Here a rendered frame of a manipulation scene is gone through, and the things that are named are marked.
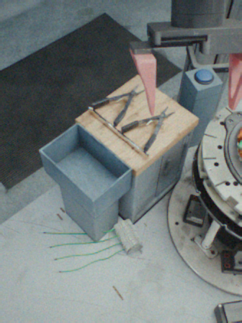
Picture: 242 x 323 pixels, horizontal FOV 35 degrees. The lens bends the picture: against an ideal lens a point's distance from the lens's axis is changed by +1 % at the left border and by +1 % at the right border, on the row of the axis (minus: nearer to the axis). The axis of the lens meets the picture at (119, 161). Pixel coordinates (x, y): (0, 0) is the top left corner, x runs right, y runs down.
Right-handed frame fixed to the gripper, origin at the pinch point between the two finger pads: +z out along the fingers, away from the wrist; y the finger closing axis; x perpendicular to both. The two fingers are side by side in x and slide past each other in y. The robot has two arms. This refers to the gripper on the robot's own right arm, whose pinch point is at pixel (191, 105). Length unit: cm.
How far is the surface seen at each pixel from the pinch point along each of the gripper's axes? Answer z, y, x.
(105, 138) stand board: 17.6, -9.7, 32.1
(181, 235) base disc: 47, 8, 34
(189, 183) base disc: 40, 13, 47
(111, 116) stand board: 14.8, -7.8, 37.2
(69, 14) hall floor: 17, -24, 249
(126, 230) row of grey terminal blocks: 44, -6, 35
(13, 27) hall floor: 23, -62, 239
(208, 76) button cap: 10, 17, 49
